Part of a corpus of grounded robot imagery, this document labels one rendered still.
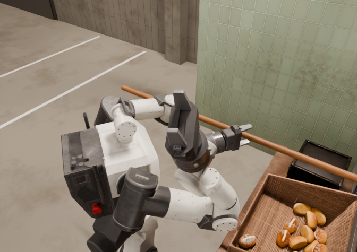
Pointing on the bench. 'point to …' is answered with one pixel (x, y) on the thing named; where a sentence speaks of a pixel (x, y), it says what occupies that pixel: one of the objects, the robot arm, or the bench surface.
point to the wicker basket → (335, 240)
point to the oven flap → (353, 233)
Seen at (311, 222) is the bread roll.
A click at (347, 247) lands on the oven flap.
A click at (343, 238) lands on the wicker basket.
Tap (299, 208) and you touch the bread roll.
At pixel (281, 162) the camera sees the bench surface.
